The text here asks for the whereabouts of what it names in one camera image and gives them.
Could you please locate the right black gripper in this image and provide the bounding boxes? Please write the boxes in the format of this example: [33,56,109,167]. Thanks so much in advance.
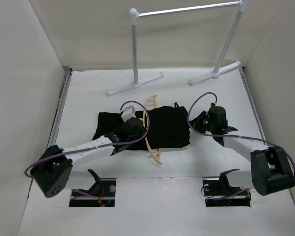
[186,110,216,134]

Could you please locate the beige wooden hanger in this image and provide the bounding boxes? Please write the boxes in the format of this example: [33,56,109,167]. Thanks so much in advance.
[141,95,163,166]

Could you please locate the black trousers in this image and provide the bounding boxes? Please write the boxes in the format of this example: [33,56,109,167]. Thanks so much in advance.
[93,103,190,149]

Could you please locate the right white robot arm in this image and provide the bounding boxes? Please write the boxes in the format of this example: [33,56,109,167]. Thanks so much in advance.
[188,104,295,196]

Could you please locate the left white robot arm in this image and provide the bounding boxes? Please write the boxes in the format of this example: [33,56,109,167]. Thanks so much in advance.
[25,106,149,198]

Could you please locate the white clothes rack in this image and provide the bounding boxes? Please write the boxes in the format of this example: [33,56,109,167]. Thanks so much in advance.
[106,0,250,97]

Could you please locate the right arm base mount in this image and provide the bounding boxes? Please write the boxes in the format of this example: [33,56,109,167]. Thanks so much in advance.
[201,177,251,207]

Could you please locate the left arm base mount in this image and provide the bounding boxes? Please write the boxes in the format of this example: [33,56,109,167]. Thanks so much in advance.
[69,178,117,207]

